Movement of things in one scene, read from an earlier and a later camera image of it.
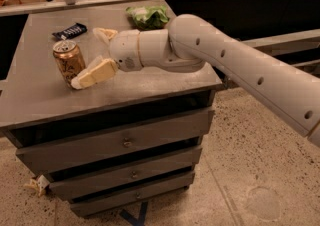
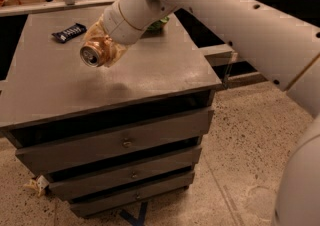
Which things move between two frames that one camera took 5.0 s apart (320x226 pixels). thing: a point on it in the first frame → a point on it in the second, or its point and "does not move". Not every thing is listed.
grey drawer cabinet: (133, 135) does not move
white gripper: (125, 50) → (115, 25)
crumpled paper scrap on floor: (39, 184) does not move
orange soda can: (69, 60) → (94, 53)
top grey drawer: (84, 150) does not move
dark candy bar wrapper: (76, 29) does not move
